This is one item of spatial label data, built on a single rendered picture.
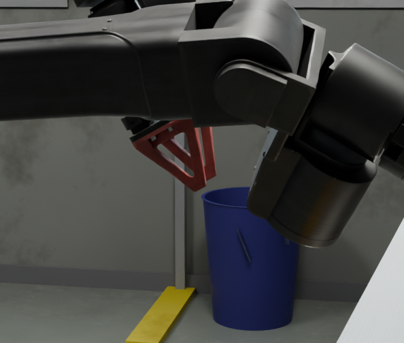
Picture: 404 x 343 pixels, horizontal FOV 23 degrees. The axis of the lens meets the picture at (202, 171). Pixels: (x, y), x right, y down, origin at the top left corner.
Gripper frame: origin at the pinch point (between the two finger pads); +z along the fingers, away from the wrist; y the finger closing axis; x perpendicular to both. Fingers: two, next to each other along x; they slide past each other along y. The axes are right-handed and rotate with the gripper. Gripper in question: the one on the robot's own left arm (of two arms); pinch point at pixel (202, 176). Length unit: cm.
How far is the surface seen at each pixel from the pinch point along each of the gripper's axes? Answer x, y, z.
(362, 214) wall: 26, 297, 64
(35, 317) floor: 151, 252, 35
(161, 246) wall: 106, 297, 38
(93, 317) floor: 131, 257, 46
